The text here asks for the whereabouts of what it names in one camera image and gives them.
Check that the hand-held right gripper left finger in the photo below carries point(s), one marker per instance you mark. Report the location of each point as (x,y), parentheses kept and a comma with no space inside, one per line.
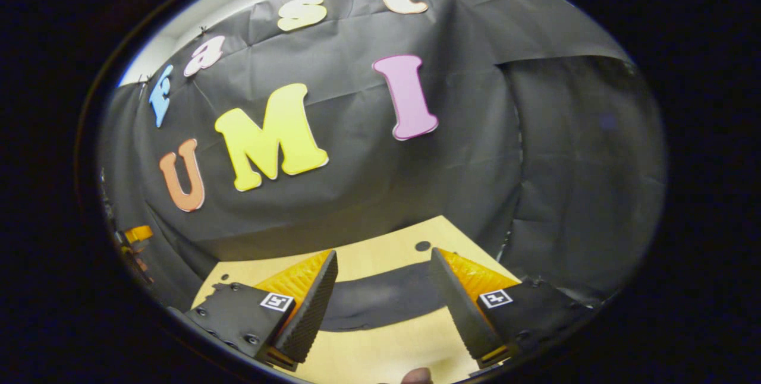
(315,307)

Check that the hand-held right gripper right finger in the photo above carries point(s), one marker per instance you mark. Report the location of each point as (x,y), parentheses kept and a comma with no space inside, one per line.
(455,307)

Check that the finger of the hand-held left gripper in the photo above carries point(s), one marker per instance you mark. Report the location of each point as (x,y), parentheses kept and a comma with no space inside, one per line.
(134,262)
(138,233)

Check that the dark grey jeans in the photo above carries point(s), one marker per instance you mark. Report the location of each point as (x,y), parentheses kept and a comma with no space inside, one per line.
(380,298)

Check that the black backdrop cloth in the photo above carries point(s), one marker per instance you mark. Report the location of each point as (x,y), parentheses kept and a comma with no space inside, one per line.
(475,164)

